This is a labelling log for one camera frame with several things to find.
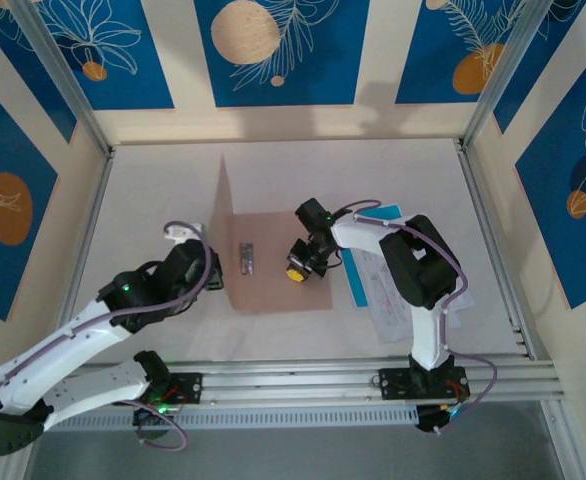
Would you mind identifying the brown paper folder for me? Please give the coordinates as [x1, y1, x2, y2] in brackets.
[209, 153, 335, 314]

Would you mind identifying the blue sheet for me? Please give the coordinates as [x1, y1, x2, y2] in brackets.
[344, 202, 405, 309]

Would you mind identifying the black arm base connector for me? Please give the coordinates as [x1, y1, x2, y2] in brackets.
[131, 404, 174, 441]
[415, 403, 467, 436]

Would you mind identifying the silver metal folder clip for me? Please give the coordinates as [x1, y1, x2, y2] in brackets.
[238, 242, 256, 276]

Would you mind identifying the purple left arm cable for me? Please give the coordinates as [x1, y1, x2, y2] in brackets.
[0, 219, 212, 454]

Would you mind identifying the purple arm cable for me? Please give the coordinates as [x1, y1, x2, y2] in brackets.
[0, 219, 212, 454]
[330, 199, 499, 436]

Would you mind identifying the aluminium table side rail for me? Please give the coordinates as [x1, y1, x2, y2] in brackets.
[0, 148, 117, 480]
[455, 138, 582, 480]

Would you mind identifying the aluminium mounting rail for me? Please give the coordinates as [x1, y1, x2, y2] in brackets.
[75, 357, 559, 416]

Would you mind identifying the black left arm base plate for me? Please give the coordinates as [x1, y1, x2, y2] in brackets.
[161, 372, 204, 406]

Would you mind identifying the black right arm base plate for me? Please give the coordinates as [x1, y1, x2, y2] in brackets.
[378, 366, 471, 401]

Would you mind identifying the grey slotted cable duct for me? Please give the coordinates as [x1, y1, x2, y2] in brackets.
[37, 405, 419, 432]

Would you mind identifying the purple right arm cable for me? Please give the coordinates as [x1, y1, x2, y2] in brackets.
[330, 199, 499, 436]

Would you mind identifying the aluminium frame post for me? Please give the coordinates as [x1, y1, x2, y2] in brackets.
[460, 0, 586, 149]
[7, 0, 114, 159]

